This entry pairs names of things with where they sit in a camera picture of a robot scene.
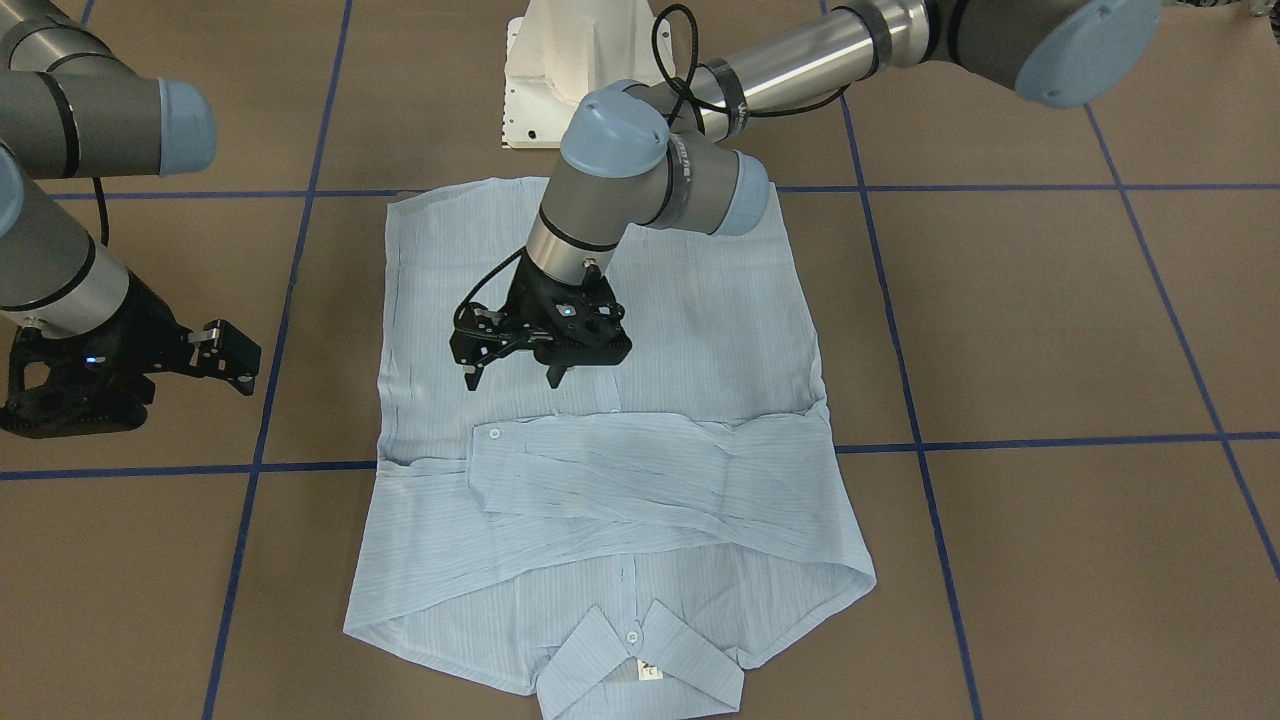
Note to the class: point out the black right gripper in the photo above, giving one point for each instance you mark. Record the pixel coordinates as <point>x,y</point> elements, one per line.
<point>150,325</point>

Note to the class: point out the light blue button shirt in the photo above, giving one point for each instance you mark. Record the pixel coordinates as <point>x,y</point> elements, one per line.
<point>627,545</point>

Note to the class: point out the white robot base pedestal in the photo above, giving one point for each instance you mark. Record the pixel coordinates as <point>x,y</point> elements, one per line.
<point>557,52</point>

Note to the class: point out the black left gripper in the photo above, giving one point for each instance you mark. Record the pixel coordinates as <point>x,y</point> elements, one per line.
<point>521,297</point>

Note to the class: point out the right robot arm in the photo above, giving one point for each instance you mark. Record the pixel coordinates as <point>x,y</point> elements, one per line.
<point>73,109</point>

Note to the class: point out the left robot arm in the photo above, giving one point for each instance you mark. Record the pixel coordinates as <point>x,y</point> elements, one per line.
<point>653,155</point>

